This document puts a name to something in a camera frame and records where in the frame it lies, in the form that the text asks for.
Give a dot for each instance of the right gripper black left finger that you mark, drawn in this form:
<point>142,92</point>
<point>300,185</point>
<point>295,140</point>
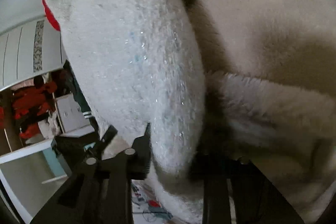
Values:
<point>99,190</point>

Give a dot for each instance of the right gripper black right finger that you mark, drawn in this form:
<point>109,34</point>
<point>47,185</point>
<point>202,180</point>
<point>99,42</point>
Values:
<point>234,190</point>

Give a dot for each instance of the white fuzzy knit jacket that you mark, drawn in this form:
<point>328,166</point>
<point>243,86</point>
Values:
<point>138,64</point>

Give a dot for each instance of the white drawer cabinet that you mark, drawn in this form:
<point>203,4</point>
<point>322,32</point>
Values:
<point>72,120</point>

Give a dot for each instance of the dark green garment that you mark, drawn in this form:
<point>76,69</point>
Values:
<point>72,84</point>

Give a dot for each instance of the floral purple bed blanket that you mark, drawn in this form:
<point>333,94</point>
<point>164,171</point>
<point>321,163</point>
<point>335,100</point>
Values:
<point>271,71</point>

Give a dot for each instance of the white wardrobe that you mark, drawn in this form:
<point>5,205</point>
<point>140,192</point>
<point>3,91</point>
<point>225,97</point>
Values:
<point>30,46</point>

